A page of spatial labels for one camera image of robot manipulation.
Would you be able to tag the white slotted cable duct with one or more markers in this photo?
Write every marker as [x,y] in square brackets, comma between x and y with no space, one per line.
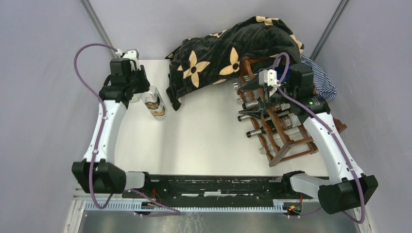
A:
[141,206]

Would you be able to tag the clear bottle black cap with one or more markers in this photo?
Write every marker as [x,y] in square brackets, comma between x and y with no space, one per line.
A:
[154,103]

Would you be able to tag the green wine bottle back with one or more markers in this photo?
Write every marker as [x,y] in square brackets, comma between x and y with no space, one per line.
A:
[255,104]

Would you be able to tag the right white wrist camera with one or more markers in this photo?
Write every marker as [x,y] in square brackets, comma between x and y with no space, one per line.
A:
[268,77]

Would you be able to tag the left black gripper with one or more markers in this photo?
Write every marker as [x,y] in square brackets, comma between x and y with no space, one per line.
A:
[145,84]

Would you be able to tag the blue striped cloth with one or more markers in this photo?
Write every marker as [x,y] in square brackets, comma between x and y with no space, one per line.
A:
[323,84]

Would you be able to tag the dark wine bottle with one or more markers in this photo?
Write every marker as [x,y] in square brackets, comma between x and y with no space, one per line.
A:
[288,120]
[261,130]

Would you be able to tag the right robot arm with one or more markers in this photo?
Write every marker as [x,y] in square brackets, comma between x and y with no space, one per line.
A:
[347,186]

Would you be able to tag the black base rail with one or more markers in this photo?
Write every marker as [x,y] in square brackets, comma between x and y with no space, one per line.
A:
[214,191]

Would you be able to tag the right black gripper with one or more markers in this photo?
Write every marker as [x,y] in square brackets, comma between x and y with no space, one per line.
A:
[252,85]

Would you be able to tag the black floral blanket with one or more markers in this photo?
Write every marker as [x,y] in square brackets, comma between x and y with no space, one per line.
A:
[203,61]

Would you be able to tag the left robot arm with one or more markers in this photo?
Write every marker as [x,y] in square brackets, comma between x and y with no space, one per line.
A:
[96,172]

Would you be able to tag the dark wine bottle front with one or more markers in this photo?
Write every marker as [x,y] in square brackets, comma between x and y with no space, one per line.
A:
[261,130]

